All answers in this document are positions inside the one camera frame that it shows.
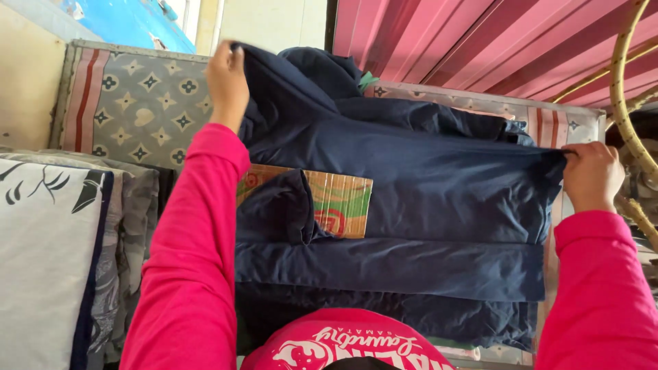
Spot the printed cardboard folding board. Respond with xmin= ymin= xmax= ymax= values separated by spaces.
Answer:
xmin=236 ymin=163 xmax=374 ymax=239

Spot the pink corrugated metal sheet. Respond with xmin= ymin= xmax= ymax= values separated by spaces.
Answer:
xmin=332 ymin=0 xmax=658 ymax=110

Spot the person's right hand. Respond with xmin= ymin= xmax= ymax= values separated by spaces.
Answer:
xmin=561 ymin=142 xmax=626 ymax=214

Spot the pile of grey patterned cloths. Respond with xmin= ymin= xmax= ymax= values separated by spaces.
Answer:
xmin=0 ymin=148 xmax=161 ymax=370

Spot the white pillow with black leaves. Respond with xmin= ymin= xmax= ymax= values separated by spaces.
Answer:
xmin=0 ymin=157 xmax=115 ymax=370

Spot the rattan chair frame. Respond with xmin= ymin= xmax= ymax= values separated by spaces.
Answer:
xmin=549 ymin=0 xmax=658 ymax=254

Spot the person's left hand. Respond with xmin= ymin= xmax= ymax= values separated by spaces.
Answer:
xmin=205 ymin=40 xmax=251 ymax=133

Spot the crumpled navy blue garment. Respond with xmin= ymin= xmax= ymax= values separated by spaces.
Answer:
xmin=278 ymin=46 xmax=536 ymax=147

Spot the navy blue garment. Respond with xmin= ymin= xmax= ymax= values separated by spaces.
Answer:
xmin=230 ymin=42 xmax=569 ymax=303
xmin=278 ymin=46 xmax=536 ymax=147
xmin=235 ymin=283 xmax=539 ymax=354

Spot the blue tarp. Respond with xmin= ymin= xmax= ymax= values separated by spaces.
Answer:
xmin=56 ymin=0 xmax=197 ymax=55

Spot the person's pink shirt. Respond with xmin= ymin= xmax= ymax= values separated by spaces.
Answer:
xmin=240 ymin=307 xmax=456 ymax=370

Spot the folded navy blue garment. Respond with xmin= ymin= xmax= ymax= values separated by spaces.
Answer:
xmin=235 ymin=283 xmax=539 ymax=354

